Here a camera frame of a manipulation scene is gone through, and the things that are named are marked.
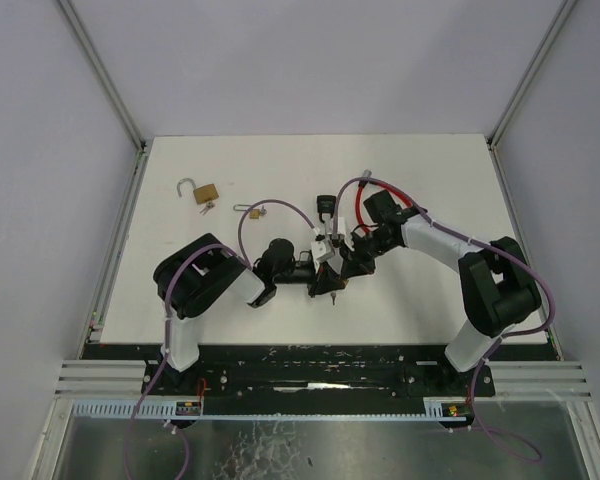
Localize black Kaijing padlock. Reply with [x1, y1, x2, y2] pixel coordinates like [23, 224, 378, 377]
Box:
[316, 194, 337, 223]

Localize red cable lock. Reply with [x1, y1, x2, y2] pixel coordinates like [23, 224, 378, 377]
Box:
[354, 170, 418, 234]

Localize small keys of large padlock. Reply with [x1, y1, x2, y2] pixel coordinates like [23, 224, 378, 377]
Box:
[200, 201, 216, 215]

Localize large brass padlock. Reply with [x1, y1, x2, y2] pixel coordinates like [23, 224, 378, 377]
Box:
[176, 178, 219, 205]

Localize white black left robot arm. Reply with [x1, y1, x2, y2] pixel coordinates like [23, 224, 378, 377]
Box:
[153, 233, 347, 372]

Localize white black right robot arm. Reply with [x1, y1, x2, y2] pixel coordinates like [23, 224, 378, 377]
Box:
[311, 190, 541, 372]

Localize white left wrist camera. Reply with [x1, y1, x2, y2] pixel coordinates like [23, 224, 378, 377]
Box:
[310, 235, 335, 264]

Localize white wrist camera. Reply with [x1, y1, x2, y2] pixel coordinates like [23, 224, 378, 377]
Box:
[310, 235, 335, 264]
[326, 217, 354, 250]

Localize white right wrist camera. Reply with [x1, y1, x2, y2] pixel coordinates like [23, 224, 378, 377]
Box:
[326, 217, 354, 250]

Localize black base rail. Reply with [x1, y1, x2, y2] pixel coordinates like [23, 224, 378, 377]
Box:
[79, 342, 496, 401]

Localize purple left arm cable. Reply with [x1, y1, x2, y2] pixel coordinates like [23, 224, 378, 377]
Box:
[124, 198, 324, 480]

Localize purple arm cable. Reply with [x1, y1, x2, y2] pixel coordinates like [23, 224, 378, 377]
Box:
[329, 178, 556, 464]
[124, 198, 324, 480]

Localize white slotted cable duct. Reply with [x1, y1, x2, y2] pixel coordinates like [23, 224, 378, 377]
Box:
[74, 394, 470, 421]

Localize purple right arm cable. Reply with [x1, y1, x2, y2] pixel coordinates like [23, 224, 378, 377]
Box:
[329, 178, 556, 464]

